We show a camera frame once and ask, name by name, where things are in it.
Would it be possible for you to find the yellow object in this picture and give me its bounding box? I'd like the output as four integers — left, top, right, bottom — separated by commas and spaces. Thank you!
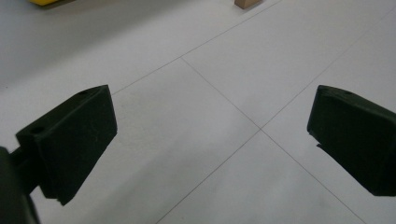
27, 0, 60, 7

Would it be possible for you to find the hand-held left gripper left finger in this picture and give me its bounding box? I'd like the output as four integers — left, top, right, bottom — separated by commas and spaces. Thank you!
15, 84, 119, 206

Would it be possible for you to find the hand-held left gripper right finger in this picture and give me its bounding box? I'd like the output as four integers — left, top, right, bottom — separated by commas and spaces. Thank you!
306, 84, 396, 197

